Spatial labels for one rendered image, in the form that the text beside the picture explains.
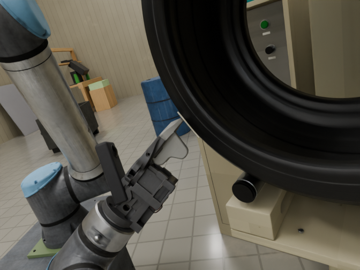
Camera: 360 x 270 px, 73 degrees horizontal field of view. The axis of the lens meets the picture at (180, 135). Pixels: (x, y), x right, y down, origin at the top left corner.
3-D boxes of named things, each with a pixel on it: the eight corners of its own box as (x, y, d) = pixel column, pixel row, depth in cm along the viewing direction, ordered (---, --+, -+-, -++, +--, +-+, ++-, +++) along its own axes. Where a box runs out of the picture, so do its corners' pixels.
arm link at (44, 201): (42, 207, 100) (22, 170, 94) (84, 191, 103) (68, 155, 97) (34, 230, 86) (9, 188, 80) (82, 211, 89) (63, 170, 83)
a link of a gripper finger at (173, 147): (203, 134, 44) (171, 174, 45) (177, 114, 45) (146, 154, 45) (203, 134, 41) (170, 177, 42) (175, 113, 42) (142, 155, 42)
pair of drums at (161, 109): (203, 111, 467) (192, 64, 439) (201, 133, 354) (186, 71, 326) (166, 119, 482) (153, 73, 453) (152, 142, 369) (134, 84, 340)
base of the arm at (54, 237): (35, 254, 89) (22, 233, 86) (56, 219, 107) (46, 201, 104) (84, 242, 89) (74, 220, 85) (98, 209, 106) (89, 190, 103)
